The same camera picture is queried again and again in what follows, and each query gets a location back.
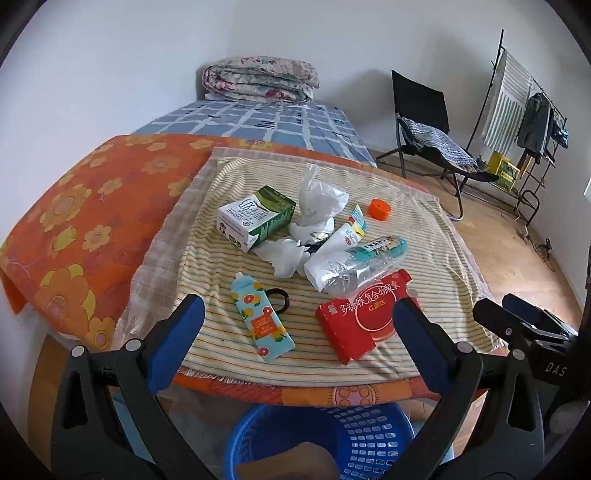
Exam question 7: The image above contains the folded floral quilt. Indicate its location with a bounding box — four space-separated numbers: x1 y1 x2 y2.
202 56 321 102

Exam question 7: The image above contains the yellow plastic crate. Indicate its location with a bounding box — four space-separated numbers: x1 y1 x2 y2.
487 151 517 191

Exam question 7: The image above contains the green and white milk carton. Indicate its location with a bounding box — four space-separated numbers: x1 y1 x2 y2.
217 185 297 254

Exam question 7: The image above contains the striped cream cloth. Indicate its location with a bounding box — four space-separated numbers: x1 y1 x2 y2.
113 147 506 386

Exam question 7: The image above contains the blue plastic basket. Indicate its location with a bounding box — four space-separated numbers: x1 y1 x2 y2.
223 404 416 480

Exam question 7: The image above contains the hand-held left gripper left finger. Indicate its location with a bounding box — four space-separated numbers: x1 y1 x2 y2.
51 293 218 480

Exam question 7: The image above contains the black floor cable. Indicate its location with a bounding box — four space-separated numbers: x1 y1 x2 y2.
526 226 559 273

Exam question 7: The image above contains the dark hanging garment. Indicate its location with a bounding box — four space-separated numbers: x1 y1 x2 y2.
516 91 555 162

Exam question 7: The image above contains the orange floral blanket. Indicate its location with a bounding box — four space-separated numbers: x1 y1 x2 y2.
0 134 490 421

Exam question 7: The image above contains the teal hanging garment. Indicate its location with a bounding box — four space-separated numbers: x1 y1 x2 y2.
549 108 571 149

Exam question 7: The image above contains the white plastic wrap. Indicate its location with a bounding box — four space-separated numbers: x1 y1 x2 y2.
253 237 311 278

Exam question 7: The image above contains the black hair tie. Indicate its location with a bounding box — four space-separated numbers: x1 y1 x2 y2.
264 287 291 315

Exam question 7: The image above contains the white squeeze tube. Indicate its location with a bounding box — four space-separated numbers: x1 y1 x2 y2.
305 205 368 292

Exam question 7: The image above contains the grey patterned chair cloth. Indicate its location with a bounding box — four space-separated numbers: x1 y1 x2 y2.
399 115 481 172

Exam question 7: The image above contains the striped white towel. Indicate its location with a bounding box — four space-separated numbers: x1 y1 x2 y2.
481 48 533 158

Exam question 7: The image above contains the black drying rack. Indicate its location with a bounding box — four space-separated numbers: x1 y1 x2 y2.
464 28 571 222

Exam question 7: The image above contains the white printed plastic bag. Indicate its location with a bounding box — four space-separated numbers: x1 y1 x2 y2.
287 165 350 245

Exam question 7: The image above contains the blue checked bed sheet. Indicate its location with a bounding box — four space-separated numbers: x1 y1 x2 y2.
131 98 377 166

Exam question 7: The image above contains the red cardboard box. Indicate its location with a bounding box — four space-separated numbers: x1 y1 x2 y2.
315 269 423 366

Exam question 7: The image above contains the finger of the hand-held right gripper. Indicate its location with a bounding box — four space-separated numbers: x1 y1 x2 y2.
502 293 580 335
472 298 561 354

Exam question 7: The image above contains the clear plastic bottle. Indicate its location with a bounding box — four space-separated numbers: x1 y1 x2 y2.
318 235 409 298

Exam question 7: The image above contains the black folding chair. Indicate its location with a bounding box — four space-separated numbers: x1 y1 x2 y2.
376 70 502 221

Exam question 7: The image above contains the fruit print cream tube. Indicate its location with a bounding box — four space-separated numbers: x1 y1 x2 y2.
231 272 296 361

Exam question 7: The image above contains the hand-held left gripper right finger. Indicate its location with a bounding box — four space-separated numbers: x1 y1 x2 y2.
383 298 546 480

